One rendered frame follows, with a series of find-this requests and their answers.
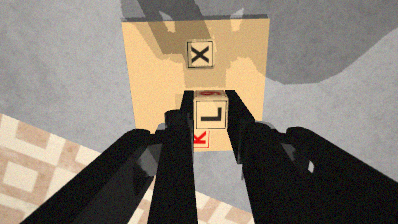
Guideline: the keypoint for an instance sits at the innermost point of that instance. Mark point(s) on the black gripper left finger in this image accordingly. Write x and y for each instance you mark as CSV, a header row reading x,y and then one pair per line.
x,y
104,192

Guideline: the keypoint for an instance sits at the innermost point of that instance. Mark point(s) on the orange mat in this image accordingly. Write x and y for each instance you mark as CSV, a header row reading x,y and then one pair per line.
x,y
155,54

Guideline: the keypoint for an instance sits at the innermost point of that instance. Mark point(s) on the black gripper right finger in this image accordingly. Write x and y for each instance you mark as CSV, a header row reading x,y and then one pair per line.
x,y
344,190

